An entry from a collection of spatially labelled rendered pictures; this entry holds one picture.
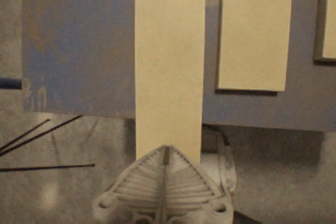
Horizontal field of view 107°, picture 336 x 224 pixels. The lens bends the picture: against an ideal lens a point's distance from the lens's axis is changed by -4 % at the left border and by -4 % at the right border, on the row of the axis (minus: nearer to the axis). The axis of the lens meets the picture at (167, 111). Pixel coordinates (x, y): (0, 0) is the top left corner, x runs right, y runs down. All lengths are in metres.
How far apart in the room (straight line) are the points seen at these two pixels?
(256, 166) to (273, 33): 1.50
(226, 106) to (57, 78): 0.35
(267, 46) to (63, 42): 0.40
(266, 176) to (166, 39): 1.73
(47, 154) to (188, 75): 1.85
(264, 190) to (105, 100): 1.81
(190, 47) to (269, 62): 0.15
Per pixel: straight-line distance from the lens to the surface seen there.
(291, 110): 0.37
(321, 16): 0.42
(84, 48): 0.34
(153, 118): 0.26
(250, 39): 0.31
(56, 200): 2.17
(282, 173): 1.92
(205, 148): 1.00
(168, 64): 0.26
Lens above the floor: 1.31
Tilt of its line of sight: 84 degrees down
